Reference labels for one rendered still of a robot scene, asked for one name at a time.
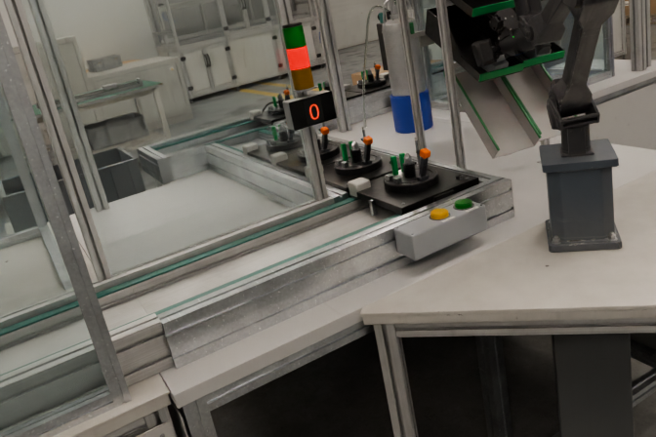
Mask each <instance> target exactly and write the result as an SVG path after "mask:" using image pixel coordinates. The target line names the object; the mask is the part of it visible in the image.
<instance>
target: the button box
mask: <svg viewBox="0 0 656 437"><path fill-rule="evenodd" d="M443 209H446V210H448V213H449V216H448V217H447V218H441V219H434V218H431V214H428V215H426V216H423V217H421V218H417V219H415V220H412V221H410V222H408V223H405V224H403V225H400V226H399V227H397V228H395V229H394V236H395V242H396V248H397V252H398V253H400V254H402V255H404V256H407V257H409V258H411V259H413V260H418V259H420V258H424V257H426V256H428V255H431V254H433V253H435V252H437V251H439V250H442V249H444V248H446V247H448V246H451V245H453V244H455V243H457V242H459V241H462V240H464V239H466V238H468V237H471V236H473V235H474V234H476V233H478V232H481V231H483V230H485V229H487V228H488V226H487V217H486V210H485V205H482V204H479V203H476V202H472V206H471V207H469V208H466V209H457V208H455V204H452V205H450V206H448V207H445V208H443Z"/></svg>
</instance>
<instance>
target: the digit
mask: <svg viewBox="0 0 656 437"><path fill-rule="evenodd" d="M303 103H304V108H305V113H306V118H307V124H308V125H310V124H313V123H316V122H319V121H323V120H324V115H323V110H322V105H321V100H320V97H317V98H314V99H308V100H304V101H303Z"/></svg>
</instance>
